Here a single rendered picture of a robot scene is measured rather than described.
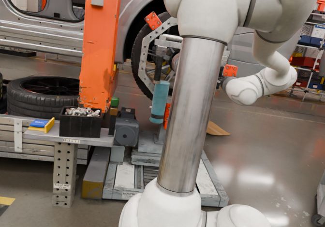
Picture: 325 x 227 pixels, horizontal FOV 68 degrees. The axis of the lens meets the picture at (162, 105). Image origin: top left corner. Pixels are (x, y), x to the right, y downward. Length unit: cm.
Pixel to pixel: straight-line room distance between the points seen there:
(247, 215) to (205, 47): 41
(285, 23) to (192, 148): 34
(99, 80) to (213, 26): 96
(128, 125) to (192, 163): 109
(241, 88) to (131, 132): 87
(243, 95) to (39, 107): 126
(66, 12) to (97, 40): 239
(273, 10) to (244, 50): 149
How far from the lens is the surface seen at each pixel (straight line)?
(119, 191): 158
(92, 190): 158
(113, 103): 126
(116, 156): 180
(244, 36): 204
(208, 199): 168
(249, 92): 103
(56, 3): 378
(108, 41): 136
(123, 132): 165
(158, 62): 131
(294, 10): 58
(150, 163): 179
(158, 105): 146
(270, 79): 108
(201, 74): 55
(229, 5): 55
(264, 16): 58
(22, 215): 157
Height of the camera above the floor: 102
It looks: 17 degrees down
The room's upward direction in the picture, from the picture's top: 10 degrees clockwise
